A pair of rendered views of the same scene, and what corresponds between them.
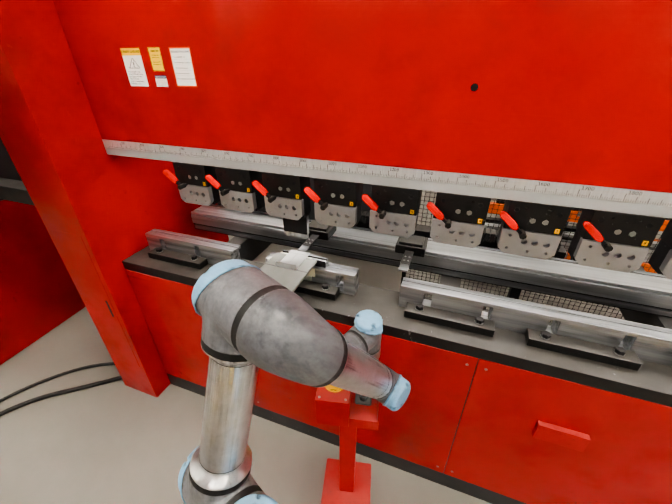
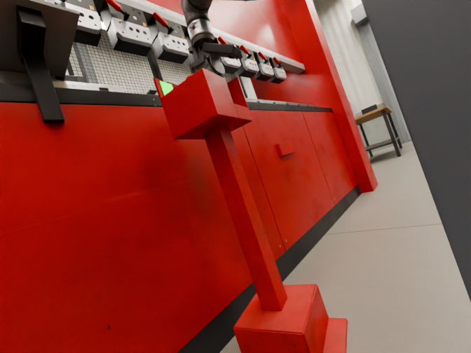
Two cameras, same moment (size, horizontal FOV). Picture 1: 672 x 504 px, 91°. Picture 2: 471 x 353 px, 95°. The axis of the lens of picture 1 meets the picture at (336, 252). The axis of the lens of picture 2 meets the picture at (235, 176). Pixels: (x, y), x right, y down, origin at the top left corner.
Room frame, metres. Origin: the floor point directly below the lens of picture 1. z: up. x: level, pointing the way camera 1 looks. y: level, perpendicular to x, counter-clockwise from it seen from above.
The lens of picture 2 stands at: (0.45, 0.54, 0.49)
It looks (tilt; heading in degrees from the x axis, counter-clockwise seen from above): 1 degrees up; 293
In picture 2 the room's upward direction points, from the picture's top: 19 degrees counter-clockwise
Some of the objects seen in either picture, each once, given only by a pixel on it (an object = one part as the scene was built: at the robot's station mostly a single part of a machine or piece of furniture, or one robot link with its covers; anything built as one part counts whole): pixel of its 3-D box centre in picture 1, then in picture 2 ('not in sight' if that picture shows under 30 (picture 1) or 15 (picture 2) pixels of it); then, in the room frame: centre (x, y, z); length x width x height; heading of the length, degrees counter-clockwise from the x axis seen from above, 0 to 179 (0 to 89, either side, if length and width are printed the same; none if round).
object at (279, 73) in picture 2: not in sight; (275, 71); (0.59, -1.32, 1.26); 0.15 x 0.09 x 0.17; 70
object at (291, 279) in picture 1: (280, 274); (26, 40); (1.01, 0.20, 1.00); 0.26 x 0.18 x 0.01; 160
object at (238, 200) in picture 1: (241, 187); not in sight; (1.22, 0.36, 1.26); 0.15 x 0.09 x 0.17; 70
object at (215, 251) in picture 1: (193, 247); not in sight; (1.34, 0.67, 0.92); 0.50 x 0.06 x 0.10; 70
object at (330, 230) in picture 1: (313, 235); not in sight; (1.29, 0.10, 1.01); 0.26 x 0.12 x 0.05; 160
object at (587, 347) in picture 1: (579, 348); not in sight; (0.74, -0.77, 0.89); 0.30 x 0.05 x 0.03; 70
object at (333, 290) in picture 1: (302, 286); not in sight; (1.08, 0.14, 0.89); 0.30 x 0.05 x 0.03; 70
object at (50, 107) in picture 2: not in sight; (41, 73); (0.97, 0.22, 0.88); 0.14 x 0.04 x 0.22; 160
